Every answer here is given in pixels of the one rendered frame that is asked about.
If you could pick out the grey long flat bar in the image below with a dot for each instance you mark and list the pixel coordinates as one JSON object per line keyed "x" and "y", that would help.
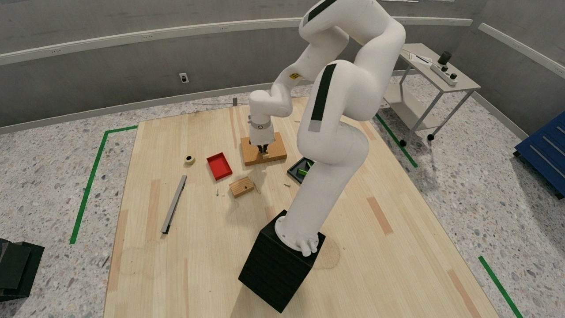
{"x": 173, "y": 206}

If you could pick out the beige hollow cylinder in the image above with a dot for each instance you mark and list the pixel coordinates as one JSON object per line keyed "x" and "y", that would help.
{"x": 191, "y": 161}

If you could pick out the red open tray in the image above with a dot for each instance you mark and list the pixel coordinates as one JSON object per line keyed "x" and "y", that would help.
{"x": 219, "y": 166}

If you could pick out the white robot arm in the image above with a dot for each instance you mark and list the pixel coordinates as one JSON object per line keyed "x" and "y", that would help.
{"x": 340, "y": 88}

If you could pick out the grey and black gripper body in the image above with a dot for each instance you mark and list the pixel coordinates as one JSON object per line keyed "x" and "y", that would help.
{"x": 263, "y": 136}

